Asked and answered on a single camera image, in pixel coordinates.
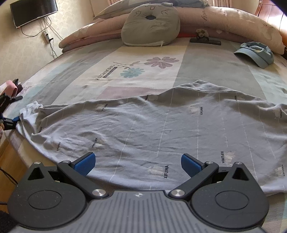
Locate grey printed garment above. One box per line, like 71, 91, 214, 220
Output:
17, 81, 286, 194

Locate white power strip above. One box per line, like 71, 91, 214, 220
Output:
43, 32, 50, 44

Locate patterned bed sheet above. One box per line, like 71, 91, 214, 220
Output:
5, 38, 286, 232

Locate blue cap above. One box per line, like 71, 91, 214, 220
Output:
234, 42, 274, 69

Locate grey round face cushion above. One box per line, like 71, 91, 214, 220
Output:
121, 3, 180, 47

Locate pink rolled quilt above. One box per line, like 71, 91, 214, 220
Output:
58, 6, 285, 54

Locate wooden headboard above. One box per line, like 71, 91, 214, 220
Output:
255, 0, 287, 46

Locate pink wrist strap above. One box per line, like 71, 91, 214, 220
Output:
5, 80, 19, 99

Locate black wall television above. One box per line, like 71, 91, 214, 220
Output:
10, 0, 58, 28

